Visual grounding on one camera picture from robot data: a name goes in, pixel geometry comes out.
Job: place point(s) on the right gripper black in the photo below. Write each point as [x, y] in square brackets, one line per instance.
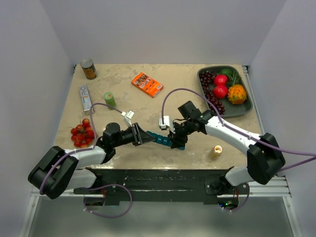
[176, 139]

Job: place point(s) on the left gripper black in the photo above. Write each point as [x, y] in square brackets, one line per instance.
[139, 136]

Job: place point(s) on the teal weekly pill organizer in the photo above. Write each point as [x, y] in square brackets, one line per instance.
[162, 140]

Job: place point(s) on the clear pill bottle yellow capsules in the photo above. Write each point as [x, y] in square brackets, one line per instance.
[215, 152]

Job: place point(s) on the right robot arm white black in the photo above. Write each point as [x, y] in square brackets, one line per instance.
[264, 159]

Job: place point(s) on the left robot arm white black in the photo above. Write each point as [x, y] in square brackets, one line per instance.
[60, 170]

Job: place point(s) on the green cylindrical container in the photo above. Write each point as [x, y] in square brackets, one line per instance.
[109, 100]

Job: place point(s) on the orange cardboard box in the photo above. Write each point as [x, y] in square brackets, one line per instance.
[147, 85]

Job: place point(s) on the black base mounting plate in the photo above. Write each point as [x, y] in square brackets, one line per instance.
[169, 185]

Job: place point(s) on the dark grey fruit tray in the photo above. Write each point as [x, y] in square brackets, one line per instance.
[231, 110]

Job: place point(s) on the red cherry bunch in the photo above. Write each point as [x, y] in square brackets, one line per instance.
[83, 134]

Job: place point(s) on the lower red pomegranate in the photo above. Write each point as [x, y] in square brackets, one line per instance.
[220, 91]

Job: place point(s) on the red pomegranate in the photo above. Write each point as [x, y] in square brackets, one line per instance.
[220, 80]
[220, 91]

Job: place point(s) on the silver toothpaste box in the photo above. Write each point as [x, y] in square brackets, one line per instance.
[85, 99]

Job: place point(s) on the dark purple grape bunch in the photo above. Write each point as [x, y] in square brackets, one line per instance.
[207, 82]

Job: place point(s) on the upper red pomegranate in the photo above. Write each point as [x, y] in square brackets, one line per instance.
[220, 80]

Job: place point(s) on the orange spiky kiwano fruit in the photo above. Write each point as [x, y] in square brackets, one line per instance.
[237, 94]

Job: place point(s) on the green lime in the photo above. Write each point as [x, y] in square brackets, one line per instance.
[227, 72]

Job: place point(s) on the tin can fruit label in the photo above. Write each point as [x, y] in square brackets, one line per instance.
[88, 68]

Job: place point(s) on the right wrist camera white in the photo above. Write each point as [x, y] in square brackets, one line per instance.
[165, 123]

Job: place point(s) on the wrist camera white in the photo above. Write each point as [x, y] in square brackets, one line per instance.
[165, 123]
[127, 117]

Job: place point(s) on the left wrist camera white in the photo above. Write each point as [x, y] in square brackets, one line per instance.
[127, 117]

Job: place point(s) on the aluminium frame rail right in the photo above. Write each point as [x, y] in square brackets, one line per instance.
[255, 106]

